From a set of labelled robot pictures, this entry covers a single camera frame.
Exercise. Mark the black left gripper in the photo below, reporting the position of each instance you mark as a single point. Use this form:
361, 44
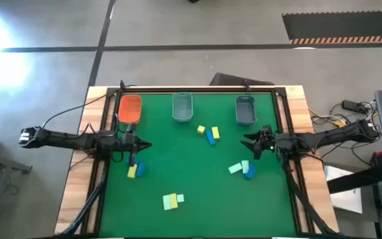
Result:
128, 143

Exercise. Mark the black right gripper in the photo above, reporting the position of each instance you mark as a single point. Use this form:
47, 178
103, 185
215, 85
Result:
270, 141

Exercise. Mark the small yellow cube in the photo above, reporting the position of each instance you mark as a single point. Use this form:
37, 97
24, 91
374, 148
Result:
201, 129

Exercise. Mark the small mint green cube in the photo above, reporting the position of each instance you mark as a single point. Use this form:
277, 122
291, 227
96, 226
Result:
180, 198

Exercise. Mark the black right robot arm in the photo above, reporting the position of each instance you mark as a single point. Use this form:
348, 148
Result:
327, 136

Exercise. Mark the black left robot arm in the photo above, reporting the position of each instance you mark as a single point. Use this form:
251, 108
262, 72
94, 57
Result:
71, 141

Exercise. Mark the grey-blue plastic basket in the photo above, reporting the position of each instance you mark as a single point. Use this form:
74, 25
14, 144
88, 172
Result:
245, 109

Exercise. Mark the orange plastic basket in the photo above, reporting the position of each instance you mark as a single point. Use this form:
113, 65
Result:
129, 109

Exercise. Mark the teal plastic basket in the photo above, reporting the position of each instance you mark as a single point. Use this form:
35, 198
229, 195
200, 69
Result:
182, 108

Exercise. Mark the green table mat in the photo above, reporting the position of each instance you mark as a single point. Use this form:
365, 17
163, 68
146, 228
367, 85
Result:
194, 182

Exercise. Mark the black slanted panel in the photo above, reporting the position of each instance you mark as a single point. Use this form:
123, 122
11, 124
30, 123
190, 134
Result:
230, 80

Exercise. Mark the black power adapter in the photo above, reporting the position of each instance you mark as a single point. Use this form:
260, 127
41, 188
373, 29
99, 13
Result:
351, 105

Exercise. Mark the black desk leg bar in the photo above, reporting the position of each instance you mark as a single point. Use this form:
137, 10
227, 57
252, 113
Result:
353, 181

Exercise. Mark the white paper sheet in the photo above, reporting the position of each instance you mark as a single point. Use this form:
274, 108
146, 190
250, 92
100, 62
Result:
347, 199

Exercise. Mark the black hazard-striped floor mat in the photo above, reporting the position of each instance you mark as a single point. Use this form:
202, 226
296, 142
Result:
343, 26

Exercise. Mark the black table frame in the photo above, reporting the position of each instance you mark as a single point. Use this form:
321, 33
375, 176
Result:
194, 90

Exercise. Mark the black diagonal frame strut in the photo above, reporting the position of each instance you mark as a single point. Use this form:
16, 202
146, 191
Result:
88, 204
305, 202

